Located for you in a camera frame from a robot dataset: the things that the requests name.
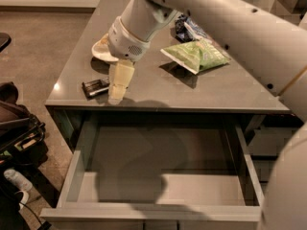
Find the blue snack bag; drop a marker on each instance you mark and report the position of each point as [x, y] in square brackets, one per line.
[187, 30]

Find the plastic water bottle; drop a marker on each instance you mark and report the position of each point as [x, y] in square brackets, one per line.
[18, 180]

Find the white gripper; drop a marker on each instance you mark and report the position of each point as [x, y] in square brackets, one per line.
[124, 44]

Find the green chip bag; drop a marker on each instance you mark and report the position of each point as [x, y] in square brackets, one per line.
[196, 56]

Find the open grey top drawer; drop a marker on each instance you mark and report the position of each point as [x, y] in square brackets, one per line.
[159, 172]

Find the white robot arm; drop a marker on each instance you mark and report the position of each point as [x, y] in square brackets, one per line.
[272, 50]

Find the black rxbar chocolate bar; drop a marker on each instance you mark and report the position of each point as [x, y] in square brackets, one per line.
[94, 88]

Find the white bowl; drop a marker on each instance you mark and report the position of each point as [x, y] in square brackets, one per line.
[100, 50]

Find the black bag on cart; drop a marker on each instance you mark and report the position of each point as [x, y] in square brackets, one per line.
[21, 132]

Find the black round stool edge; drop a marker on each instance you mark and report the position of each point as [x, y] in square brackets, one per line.
[5, 40]

